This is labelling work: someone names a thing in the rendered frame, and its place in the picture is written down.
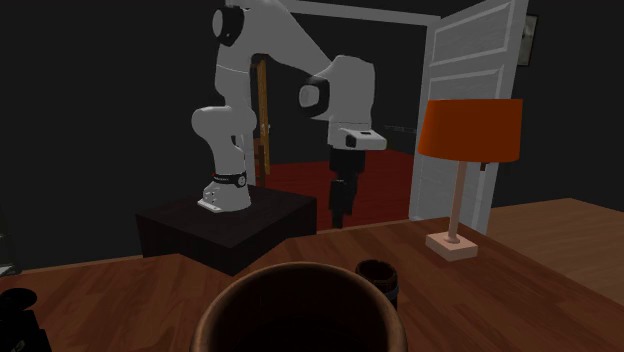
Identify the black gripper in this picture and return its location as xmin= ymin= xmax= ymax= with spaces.
xmin=328 ymin=147 xmax=367 ymax=230

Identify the small dark brown cup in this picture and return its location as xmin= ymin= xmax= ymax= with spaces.
xmin=354 ymin=259 xmax=400 ymax=311

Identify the dark robot stand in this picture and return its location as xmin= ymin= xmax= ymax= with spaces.
xmin=135 ymin=184 xmax=319 ymax=277

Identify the large brown round pot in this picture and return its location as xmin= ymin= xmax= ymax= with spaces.
xmin=189 ymin=261 xmax=409 ymax=352

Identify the orange shade table lamp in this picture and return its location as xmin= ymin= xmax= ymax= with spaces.
xmin=417 ymin=98 xmax=524 ymax=262

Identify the white panelled door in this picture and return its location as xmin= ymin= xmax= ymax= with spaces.
xmin=408 ymin=0 xmax=530 ymax=236

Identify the black object with round top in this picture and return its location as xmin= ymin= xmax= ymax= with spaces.
xmin=0 ymin=287 xmax=54 ymax=352

